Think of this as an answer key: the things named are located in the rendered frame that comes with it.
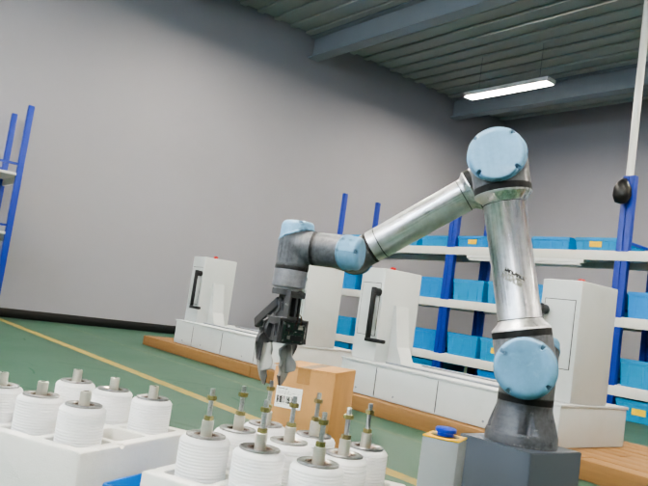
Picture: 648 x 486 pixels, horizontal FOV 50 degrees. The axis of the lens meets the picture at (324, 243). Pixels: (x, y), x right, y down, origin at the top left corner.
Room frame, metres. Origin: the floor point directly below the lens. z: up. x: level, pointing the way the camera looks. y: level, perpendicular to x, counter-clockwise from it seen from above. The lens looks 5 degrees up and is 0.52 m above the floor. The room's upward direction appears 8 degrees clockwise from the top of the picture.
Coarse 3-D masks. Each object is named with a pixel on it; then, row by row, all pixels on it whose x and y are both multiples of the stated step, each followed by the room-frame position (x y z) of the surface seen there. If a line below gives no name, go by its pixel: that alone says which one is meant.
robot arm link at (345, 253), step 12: (312, 240) 1.51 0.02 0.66; (324, 240) 1.51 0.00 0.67; (336, 240) 1.50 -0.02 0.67; (348, 240) 1.49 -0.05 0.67; (360, 240) 1.50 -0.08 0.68; (312, 252) 1.51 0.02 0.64; (324, 252) 1.50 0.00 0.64; (336, 252) 1.49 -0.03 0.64; (348, 252) 1.48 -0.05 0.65; (360, 252) 1.50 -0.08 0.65; (312, 264) 1.54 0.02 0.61; (324, 264) 1.52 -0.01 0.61; (336, 264) 1.51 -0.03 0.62; (348, 264) 1.50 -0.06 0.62; (360, 264) 1.51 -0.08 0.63
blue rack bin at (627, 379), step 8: (624, 360) 5.55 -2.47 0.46; (632, 360) 5.68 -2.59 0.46; (624, 368) 5.55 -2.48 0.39; (632, 368) 5.50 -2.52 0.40; (640, 368) 5.45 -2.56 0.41; (624, 376) 5.55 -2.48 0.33; (632, 376) 5.50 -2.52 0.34; (640, 376) 5.45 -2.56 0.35; (624, 384) 5.55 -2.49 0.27; (632, 384) 5.50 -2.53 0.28; (640, 384) 5.45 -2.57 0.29
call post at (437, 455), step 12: (432, 444) 1.34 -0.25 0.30; (444, 444) 1.33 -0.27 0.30; (456, 444) 1.32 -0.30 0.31; (420, 456) 1.35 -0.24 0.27; (432, 456) 1.34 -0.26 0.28; (444, 456) 1.33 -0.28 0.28; (456, 456) 1.32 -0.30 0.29; (420, 468) 1.35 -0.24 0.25; (432, 468) 1.34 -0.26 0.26; (444, 468) 1.33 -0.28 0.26; (456, 468) 1.32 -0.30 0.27; (420, 480) 1.35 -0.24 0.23; (432, 480) 1.34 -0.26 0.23; (444, 480) 1.33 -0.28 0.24; (456, 480) 1.34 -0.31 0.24
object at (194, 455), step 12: (180, 444) 1.34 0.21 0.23; (192, 444) 1.32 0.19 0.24; (204, 444) 1.32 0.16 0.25; (216, 444) 1.32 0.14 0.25; (228, 444) 1.35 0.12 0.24; (180, 456) 1.33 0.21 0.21; (192, 456) 1.32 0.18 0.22; (204, 456) 1.32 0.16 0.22; (216, 456) 1.32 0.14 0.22; (228, 456) 1.36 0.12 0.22; (180, 468) 1.33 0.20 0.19; (192, 468) 1.32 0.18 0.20; (204, 468) 1.32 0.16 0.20; (216, 468) 1.33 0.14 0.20; (192, 480) 1.31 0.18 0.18; (204, 480) 1.32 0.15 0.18; (216, 480) 1.33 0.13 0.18
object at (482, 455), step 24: (480, 456) 1.48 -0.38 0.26; (504, 456) 1.44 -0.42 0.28; (528, 456) 1.39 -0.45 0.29; (552, 456) 1.43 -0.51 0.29; (576, 456) 1.49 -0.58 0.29; (480, 480) 1.48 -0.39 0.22; (504, 480) 1.43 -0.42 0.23; (528, 480) 1.39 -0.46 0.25; (552, 480) 1.44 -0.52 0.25; (576, 480) 1.50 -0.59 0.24
